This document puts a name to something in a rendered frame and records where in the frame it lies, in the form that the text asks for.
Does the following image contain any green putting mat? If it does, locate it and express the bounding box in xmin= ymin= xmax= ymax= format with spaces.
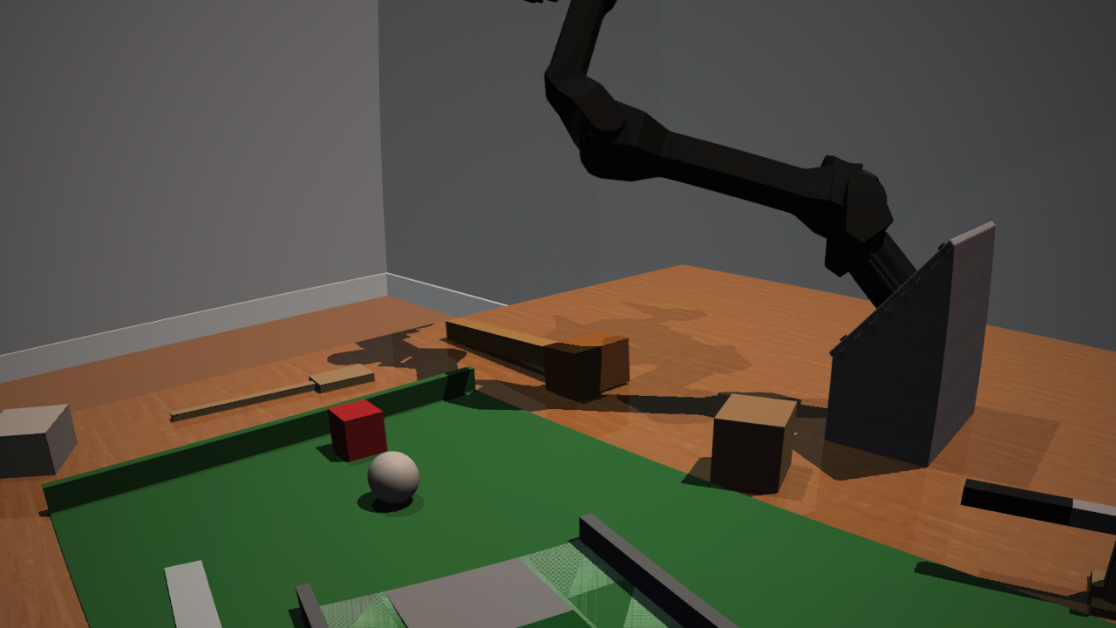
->
xmin=51 ymin=390 xmax=1116 ymax=628

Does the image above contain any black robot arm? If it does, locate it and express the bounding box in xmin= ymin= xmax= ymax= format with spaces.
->
xmin=543 ymin=0 xmax=917 ymax=309

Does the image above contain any beige sphere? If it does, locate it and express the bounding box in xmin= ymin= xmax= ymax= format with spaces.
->
xmin=367 ymin=451 xmax=419 ymax=503

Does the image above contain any red cube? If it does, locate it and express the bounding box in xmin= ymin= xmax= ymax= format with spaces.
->
xmin=328 ymin=399 xmax=388 ymax=462

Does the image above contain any grey flat bar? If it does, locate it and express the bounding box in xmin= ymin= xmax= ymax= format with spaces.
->
xmin=165 ymin=560 xmax=222 ymax=628

